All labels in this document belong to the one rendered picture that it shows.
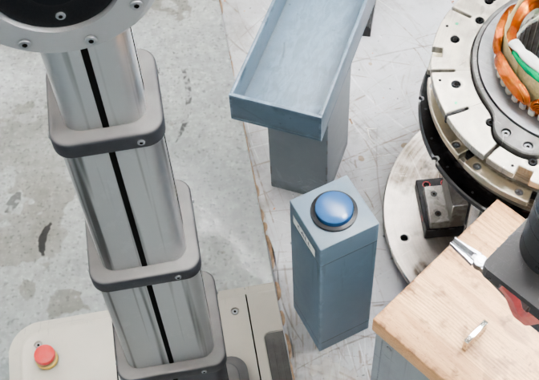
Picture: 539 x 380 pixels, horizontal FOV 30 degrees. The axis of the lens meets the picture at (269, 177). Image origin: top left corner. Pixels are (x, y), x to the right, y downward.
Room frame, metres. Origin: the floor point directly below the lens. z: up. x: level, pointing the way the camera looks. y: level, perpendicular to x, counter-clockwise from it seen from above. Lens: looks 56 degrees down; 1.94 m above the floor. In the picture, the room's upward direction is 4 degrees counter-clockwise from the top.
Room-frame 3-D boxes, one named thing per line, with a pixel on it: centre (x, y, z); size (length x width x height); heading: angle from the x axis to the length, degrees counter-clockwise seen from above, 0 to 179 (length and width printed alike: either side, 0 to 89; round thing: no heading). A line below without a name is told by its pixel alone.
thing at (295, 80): (0.79, -0.06, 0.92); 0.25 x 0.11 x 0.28; 158
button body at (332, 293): (0.56, -0.07, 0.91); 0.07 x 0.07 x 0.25; 24
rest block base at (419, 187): (0.69, -0.22, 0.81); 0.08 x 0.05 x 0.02; 2
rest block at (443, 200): (0.68, -0.22, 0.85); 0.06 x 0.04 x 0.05; 2
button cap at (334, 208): (0.56, -0.07, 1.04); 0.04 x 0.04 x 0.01
